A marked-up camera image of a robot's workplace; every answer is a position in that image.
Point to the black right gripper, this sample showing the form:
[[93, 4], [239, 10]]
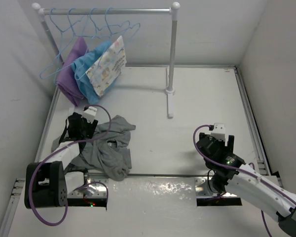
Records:
[[224, 148]]

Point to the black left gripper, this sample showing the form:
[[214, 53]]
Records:
[[90, 127]]

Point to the grey t shirt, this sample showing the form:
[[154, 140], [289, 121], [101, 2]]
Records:
[[110, 154]]

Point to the light blue wire hanger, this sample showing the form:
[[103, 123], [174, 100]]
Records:
[[125, 29]]

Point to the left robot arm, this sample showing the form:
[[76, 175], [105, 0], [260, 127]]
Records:
[[49, 186]]

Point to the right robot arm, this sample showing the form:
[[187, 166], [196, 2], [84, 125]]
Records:
[[234, 176]]

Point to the purple hanging shirt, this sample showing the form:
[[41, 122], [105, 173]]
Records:
[[65, 80]]

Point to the blue hanging shirt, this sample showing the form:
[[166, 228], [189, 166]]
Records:
[[83, 68]]

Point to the white patterned hanging shirt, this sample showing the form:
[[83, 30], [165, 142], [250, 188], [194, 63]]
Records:
[[110, 65]]

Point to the empty light blue hanger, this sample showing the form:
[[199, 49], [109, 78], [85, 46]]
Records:
[[57, 49]]

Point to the blue hanger under purple shirt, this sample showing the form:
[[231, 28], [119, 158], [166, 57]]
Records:
[[80, 22]]

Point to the white metal clothes rack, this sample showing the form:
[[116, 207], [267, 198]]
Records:
[[173, 12]]

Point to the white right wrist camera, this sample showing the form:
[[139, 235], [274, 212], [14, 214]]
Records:
[[218, 131]]

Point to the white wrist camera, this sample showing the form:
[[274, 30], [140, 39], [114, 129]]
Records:
[[89, 113], [218, 131]]

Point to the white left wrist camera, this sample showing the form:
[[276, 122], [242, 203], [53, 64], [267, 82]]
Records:
[[89, 113]]

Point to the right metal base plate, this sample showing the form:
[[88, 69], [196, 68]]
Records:
[[206, 195]]

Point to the metal base plate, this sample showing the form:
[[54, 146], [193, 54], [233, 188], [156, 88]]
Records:
[[206, 195], [93, 194]]

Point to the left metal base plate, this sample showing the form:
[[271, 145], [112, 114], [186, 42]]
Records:
[[93, 194]]

